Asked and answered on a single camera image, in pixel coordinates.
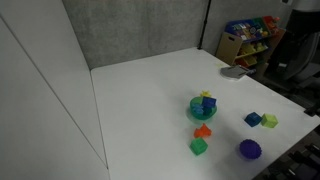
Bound yellow star shaped toy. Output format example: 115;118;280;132
199;89;213;99

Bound light blue knobby toy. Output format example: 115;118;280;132
191;102;205;116

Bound green plastic bowl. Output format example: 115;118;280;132
189;95;218;121

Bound orange toy block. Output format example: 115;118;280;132
193;123;213;139

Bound dark blue cube toy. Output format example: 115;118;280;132
244;111;263;128

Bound wooden toy shelf with bins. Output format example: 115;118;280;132
215;15;287;76

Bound lime green cube toy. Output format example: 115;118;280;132
260;113;279;129

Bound grey flat pad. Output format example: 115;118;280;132
219;64;250;81

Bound black vertical pole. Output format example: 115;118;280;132
197;0;213;51

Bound purple spiky ball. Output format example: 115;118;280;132
238;138;263;160

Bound black equipment under table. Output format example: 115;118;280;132
258;131;320;180

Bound black table edge clamp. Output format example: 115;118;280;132
303;100;320;118

